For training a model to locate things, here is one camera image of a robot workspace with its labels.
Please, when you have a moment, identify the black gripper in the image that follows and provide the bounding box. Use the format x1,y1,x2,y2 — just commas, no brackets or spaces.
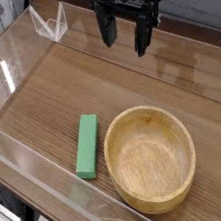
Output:
92,0,161,57

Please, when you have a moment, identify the green rectangular block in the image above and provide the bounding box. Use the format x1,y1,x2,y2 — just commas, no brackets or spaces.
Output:
76,114,98,180

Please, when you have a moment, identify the brown wooden bowl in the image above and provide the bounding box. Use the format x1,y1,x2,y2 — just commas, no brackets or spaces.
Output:
103,105,196,215

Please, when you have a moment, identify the clear acrylic corner bracket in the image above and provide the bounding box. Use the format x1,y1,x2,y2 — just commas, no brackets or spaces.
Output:
28,3,68,42

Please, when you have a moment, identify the clear acrylic front wall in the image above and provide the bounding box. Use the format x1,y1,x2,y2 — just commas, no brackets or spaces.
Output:
0,131,152,221

